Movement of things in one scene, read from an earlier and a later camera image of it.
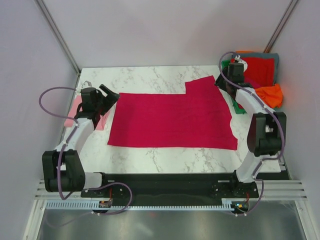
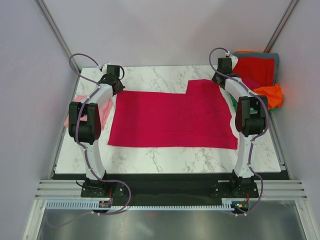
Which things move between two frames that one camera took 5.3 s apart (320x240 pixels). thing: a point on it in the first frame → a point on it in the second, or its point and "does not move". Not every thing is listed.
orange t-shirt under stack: [244, 51] does not move
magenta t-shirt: [198, 118] does not move
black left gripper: [110, 100] → [121, 87]
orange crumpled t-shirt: [273, 95] does not move
